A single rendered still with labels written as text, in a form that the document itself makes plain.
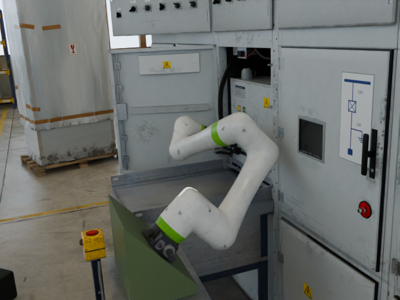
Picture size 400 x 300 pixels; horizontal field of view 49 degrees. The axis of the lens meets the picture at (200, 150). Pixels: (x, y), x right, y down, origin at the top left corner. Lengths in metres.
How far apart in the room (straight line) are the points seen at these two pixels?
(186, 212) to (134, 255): 0.24
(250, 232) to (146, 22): 1.44
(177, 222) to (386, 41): 0.90
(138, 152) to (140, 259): 1.29
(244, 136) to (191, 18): 1.09
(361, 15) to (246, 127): 0.60
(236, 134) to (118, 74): 1.06
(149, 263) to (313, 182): 0.73
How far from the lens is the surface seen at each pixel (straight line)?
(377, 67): 1.48
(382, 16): 1.46
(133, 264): 1.53
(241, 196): 1.74
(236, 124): 1.77
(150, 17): 2.84
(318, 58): 1.71
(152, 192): 2.36
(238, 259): 2.23
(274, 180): 2.13
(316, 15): 1.72
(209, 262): 2.17
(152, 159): 2.73
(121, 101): 2.65
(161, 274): 1.57
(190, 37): 2.98
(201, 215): 1.60
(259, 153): 1.82
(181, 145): 2.06
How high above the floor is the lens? 1.66
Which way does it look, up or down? 15 degrees down
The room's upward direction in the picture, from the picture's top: 3 degrees counter-clockwise
